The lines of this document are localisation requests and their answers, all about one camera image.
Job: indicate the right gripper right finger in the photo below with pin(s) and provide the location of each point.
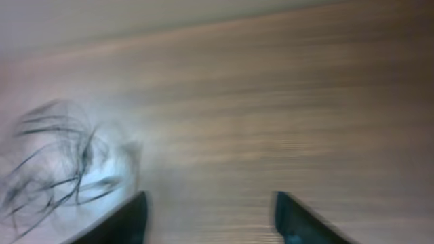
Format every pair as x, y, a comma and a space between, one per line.
298, 224

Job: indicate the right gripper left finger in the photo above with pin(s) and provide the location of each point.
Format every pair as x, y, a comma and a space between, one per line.
125, 225

